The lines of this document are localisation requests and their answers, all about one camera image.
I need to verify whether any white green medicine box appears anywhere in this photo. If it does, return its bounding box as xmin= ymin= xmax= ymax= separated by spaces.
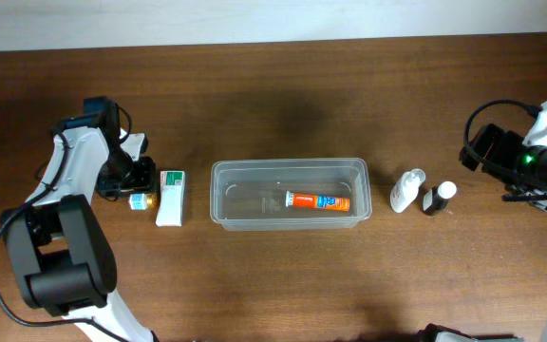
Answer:
xmin=156 ymin=171 xmax=186 ymax=227

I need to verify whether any dark bottle white cap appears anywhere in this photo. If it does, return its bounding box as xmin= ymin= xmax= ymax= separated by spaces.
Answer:
xmin=422 ymin=181 xmax=457 ymax=216

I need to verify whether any white spray bottle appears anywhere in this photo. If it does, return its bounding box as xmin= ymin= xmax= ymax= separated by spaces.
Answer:
xmin=389 ymin=168 xmax=425 ymax=213

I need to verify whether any orange tablet tube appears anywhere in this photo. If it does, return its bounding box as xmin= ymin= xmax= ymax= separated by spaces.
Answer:
xmin=285 ymin=191 xmax=350 ymax=212

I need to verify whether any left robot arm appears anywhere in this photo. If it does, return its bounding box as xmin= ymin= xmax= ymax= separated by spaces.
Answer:
xmin=0 ymin=96 xmax=159 ymax=341

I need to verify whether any clear plastic container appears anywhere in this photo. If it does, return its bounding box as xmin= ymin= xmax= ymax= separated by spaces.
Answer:
xmin=210 ymin=158 xmax=372 ymax=231

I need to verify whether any right black cable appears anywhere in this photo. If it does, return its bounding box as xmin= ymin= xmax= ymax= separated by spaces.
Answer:
xmin=461 ymin=98 xmax=547 ymax=210

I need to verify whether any black cable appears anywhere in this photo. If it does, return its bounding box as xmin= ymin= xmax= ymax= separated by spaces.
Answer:
xmin=461 ymin=98 xmax=547 ymax=210
xmin=0 ymin=189 xmax=132 ymax=342

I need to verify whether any left black cable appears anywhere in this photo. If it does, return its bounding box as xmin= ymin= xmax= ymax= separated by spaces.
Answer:
xmin=0 ymin=189 xmax=132 ymax=342

